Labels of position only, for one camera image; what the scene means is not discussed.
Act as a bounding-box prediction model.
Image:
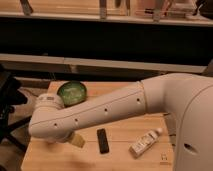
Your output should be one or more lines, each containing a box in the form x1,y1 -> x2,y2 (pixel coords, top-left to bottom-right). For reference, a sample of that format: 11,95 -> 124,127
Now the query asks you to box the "black remote control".
97,129 -> 109,154

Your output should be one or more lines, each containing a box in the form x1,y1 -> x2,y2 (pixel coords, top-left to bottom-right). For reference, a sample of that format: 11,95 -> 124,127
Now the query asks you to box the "green bowl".
57,81 -> 87,106

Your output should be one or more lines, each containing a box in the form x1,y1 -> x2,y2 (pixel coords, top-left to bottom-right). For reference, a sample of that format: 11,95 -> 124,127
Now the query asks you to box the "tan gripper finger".
69,133 -> 85,148

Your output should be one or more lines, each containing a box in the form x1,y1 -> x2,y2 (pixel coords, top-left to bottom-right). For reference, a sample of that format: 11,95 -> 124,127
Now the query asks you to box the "white plastic bottle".
129,128 -> 163,158

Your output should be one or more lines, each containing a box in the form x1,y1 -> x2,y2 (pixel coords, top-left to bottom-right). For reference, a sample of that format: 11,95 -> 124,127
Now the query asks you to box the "black office chair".
0,64 -> 31,152

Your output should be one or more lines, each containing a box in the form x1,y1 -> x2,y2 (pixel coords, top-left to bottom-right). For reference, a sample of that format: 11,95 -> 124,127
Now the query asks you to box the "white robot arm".
29,73 -> 213,171

